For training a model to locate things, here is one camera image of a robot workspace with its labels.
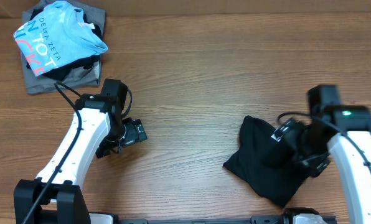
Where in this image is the light blue printed t-shirt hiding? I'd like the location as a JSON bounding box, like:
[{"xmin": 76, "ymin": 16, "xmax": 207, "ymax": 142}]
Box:
[{"xmin": 13, "ymin": 1, "xmax": 108, "ymax": 77}]

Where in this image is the black t-shirt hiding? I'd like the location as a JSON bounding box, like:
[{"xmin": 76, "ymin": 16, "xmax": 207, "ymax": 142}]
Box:
[{"xmin": 223, "ymin": 116, "xmax": 309, "ymax": 207}]

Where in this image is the folded grey t-shirt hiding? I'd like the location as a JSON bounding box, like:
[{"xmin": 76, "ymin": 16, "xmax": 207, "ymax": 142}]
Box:
[{"xmin": 21, "ymin": 1, "xmax": 106, "ymax": 95}]

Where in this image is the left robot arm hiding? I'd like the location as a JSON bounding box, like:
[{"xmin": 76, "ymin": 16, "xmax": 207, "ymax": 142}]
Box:
[{"xmin": 14, "ymin": 79, "xmax": 148, "ymax": 224}]

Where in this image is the folded black garment in stack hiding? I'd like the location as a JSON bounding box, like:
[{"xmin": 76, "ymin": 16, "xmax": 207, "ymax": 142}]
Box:
[{"xmin": 30, "ymin": 7, "xmax": 102, "ymax": 81}]

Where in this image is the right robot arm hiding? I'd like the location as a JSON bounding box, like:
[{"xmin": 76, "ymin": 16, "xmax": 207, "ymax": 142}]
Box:
[{"xmin": 271, "ymin": 85, "xmax": 371, "ymax": 223}]

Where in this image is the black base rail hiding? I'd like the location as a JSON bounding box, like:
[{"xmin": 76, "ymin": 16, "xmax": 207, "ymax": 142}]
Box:
[{"xmin": 113, "ymin": 215, "xmax": 339, "ymax": 224}]

